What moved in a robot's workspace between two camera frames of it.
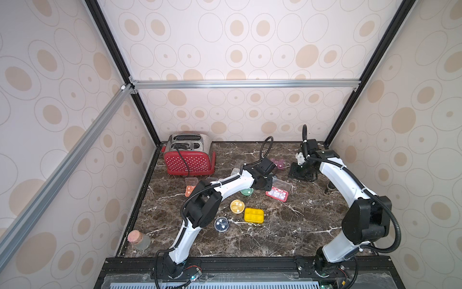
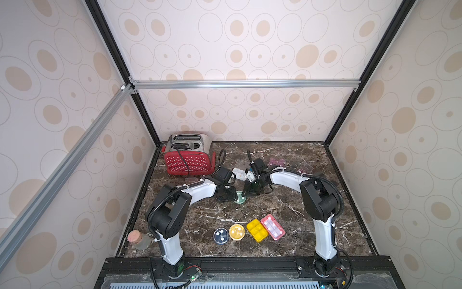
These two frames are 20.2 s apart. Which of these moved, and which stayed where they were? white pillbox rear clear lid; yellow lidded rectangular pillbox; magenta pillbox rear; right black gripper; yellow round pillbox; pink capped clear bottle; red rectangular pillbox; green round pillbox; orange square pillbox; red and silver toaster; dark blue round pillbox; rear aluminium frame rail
Moved: green round pillbox; yellow round pillbox; right black gripper; dark blue round pillbox; yellow lidded rectangular pillbox; red rectangular pillbox
Stayed: pink capped clear bottle; red and silver toaster; magenta pillbox rear; white pillbox rear clear lid; orange square pillbox; rear aluminium frame rail
